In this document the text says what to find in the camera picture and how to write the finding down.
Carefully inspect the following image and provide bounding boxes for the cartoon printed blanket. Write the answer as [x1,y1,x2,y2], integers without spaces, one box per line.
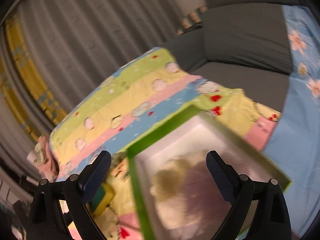
[49,47,283,240]

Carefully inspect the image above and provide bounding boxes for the grey sofa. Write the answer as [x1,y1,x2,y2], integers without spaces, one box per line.
[160,0,304,113]

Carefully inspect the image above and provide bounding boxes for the cream fluffy towel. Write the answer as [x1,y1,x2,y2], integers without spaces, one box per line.
[150,159,190,203]

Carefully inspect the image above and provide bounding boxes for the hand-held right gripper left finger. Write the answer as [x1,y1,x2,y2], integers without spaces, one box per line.
[26,150,112,240]

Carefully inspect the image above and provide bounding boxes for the pile of pink clothes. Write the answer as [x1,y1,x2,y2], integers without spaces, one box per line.
[27,135,60,180]

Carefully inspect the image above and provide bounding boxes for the grey curtain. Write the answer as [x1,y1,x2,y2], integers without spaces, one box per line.
[0,0,208,180]

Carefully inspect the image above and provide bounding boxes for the floral patterned cushion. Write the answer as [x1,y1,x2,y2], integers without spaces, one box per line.
[176,6,208,35]

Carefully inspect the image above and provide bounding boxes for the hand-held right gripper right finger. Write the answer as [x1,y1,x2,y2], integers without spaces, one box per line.
[205,150,292,240]

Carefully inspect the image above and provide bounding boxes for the yellow and green sponge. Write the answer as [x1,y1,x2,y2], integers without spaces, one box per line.
[89,182,116,215]

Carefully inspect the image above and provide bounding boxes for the yellow patterned curtain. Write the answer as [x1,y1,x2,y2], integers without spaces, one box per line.
[0,12,68,143]

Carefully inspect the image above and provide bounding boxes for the blue floral sheet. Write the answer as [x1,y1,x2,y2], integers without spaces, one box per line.
[265,5,320,240]

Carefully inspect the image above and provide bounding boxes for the green cardboard box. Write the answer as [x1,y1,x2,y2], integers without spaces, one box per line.
[127,105,293,240]

